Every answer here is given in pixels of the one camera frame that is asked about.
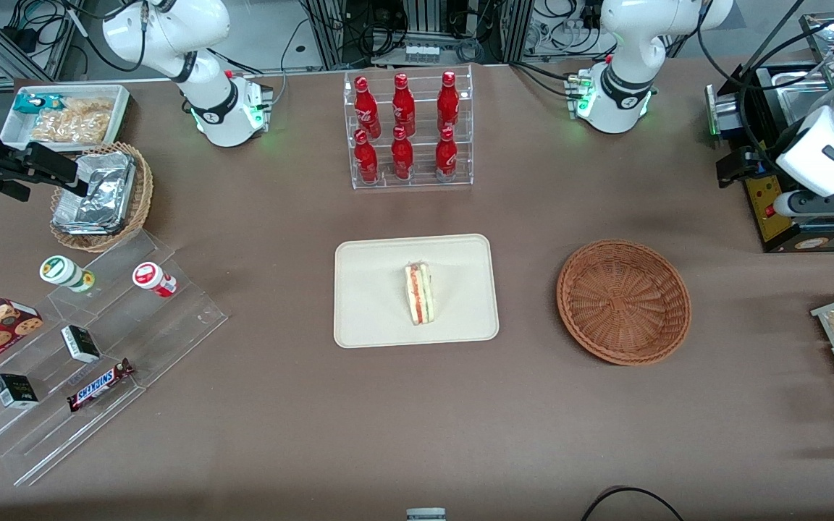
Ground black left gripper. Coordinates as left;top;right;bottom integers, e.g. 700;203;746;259
716;147;770;188

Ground triangle sandwich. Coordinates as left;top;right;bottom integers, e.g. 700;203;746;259
404;262;437;326

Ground light wicker basket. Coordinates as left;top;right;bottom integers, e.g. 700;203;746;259
50;142;154;253

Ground brown wicker basket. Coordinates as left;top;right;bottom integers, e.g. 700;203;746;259
557;240;692;365

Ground cream plastic tray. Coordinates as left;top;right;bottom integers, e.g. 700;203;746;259
334;234;500;350

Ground white rectangular bin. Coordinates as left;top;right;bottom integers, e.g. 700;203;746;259
0;85;131;151

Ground black machine with yellow panel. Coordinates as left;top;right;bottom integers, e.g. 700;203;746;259
705;62;834;253

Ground clear bag of chips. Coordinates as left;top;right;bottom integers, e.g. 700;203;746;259
30;99;114;143

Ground teal snack packet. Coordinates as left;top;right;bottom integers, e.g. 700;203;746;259
13;93;63;115

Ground silver foil packets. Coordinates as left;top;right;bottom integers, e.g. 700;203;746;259
52;152;136;236

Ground green lid cup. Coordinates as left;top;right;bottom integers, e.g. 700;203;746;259
40;255;96;293

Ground red lid cup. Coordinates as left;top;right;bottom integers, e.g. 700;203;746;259
132;262;177;298

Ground small black box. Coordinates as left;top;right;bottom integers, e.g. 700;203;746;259
61;325;101;363
0;373;39;410

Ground clear acrylic stepped stand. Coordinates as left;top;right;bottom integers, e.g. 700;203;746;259
0;230;228;487

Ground Snickers chocolate bar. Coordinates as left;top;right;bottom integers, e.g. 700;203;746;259
67;358;135;412

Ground red soda bottle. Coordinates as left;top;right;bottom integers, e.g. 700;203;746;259
435;127;458;182
354;130;380;184
392;73;416;137
437;71;460;132
354;76;382;140
391;127;414;180

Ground clear acrylic bottle rack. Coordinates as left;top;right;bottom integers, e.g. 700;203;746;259
343;65;474;190

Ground black cable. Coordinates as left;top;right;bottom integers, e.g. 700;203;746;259
581;487;686;521

